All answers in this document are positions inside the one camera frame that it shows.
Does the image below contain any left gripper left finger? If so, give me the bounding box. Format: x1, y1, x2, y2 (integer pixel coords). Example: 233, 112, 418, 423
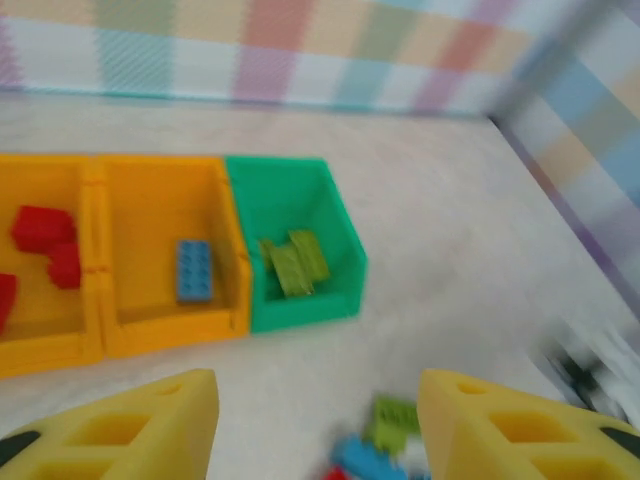
0, 368, 220, 480

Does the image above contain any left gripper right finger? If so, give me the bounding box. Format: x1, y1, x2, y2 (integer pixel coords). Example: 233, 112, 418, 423
417, 368, 640, 480

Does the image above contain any lime green lego brick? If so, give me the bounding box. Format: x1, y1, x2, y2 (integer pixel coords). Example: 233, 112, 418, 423
258, 238, 321, 299
369, 394, 421, 454
287, 229, 331, 284

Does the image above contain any blue lego brick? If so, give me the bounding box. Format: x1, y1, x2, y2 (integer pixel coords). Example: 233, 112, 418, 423
174, 239, 215, 304
330, 434, 401, 480

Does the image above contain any orange plastic bin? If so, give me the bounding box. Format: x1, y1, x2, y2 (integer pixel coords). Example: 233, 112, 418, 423
0, 153, 106, 379
87, 154, 251, 360

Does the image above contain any green plastic bin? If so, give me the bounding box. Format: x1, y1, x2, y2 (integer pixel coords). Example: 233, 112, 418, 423
224, 155, 369, 335

